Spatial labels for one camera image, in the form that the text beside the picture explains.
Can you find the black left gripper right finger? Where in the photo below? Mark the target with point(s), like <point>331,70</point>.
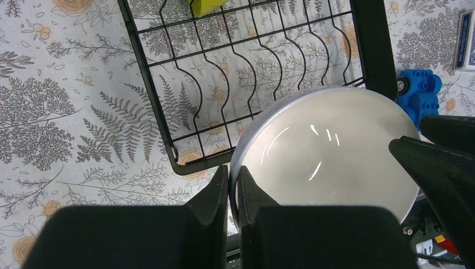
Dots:
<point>275,236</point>

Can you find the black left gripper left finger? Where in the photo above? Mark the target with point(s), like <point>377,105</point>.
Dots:
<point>192,235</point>

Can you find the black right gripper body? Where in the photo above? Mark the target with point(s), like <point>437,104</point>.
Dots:
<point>443,168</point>

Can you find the white bowl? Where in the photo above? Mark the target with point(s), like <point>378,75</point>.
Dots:
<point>328,146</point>

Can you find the yellow-green bowl in rack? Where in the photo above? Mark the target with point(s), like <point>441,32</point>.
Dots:
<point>204,7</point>

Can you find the blue toy car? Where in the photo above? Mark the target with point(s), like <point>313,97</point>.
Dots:
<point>417,93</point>

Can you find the blue card deck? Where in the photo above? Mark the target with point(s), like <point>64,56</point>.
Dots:
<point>464,50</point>

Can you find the floral table mat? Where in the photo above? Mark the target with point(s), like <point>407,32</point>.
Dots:
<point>137,103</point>

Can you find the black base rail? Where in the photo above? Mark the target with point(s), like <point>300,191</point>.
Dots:
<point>420,227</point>

